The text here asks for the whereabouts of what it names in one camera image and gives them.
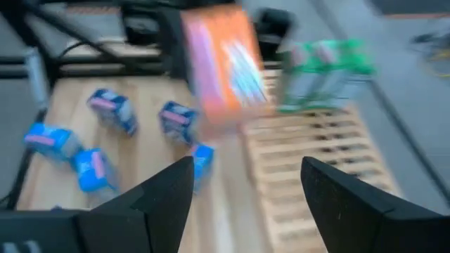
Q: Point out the Frosted Mini Wheats cereal box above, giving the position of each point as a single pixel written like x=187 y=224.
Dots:
x=225 y=70

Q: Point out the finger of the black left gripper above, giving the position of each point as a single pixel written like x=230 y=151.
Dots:
x=173 y=42
x=272 y=31

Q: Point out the Rice Krispies cereal box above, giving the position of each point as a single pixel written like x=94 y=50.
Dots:
x=52 y=140
x=92 y=170
x=204 y=161

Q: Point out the wooden slatted shelf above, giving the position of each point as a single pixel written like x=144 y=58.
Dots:
x=309 y=147

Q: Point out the Frosted Flakes cereal box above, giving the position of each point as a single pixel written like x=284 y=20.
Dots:
x=177 y=121
x=112 y=109

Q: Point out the green Apple Jacks cereal box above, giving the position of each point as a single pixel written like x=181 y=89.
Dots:
x=327 y=63
x=355 y=63
x=297 y=63

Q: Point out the grey metal post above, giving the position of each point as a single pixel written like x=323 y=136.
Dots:
x=37 y=77

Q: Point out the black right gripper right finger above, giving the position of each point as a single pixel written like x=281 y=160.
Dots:
x=351 y=211

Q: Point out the black metal table frame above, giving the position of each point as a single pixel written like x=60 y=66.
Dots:
x=105 y=68

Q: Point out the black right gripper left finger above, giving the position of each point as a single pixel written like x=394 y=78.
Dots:
x=154 y=211

